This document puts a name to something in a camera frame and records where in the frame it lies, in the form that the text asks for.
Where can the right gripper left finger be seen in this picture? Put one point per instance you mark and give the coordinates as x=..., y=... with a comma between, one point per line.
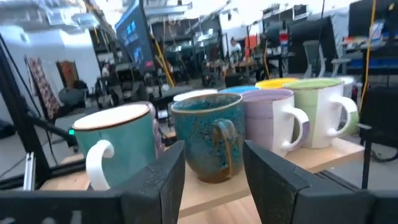
x=155, y=196

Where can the person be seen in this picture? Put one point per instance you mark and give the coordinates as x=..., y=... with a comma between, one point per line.
x=105, y=70
x=234, y=48

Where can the grey office chair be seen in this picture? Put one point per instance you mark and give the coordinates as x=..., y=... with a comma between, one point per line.
x=312, y=56

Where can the brown framed panel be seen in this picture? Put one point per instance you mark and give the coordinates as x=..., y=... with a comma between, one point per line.
x=67, y=73

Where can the patterned hanging cloth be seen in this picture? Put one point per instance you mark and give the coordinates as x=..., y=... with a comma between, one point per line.
x=43, y=84

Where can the dark monitor screen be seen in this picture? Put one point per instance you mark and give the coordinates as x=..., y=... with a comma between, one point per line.
x=135, y=37

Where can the blue white leaf-patterned mug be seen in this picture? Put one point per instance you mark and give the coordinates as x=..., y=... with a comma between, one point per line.
x=194, y=94

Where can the black equipment stand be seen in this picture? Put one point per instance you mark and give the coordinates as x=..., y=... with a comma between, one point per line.
x=381, y=115

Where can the orange mug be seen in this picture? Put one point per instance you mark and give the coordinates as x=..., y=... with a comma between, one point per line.
x=275, y=83

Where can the light blue mug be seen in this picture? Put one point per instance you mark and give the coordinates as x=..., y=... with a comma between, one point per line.
x=239, y=90

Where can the black aluminium table frame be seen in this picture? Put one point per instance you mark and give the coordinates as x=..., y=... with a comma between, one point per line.
x=21, y=124

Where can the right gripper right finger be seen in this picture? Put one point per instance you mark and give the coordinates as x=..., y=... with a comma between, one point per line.
x=270, y=189

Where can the speckled teal brown mug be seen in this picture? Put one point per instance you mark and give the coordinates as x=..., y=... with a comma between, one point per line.
x=202, y=133

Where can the wooden shelf riser black frame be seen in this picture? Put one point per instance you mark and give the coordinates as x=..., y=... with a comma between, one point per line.
x=211, y=193

